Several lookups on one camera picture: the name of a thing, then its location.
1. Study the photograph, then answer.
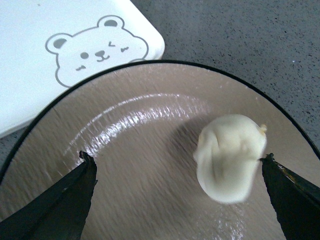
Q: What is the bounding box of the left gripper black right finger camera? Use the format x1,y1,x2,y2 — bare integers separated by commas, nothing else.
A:
260,153,320,240

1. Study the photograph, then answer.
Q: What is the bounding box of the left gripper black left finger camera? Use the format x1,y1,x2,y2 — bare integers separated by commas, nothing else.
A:
0,151,98,240

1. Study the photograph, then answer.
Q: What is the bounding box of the white steamed bun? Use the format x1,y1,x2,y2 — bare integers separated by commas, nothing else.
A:
193,114,267,204

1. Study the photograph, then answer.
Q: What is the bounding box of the beige plate with black rim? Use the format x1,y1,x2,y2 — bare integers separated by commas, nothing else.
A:
0,60,320,240

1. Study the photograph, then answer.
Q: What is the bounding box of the white bear print tray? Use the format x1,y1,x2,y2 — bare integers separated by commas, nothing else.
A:
0,0,165,137

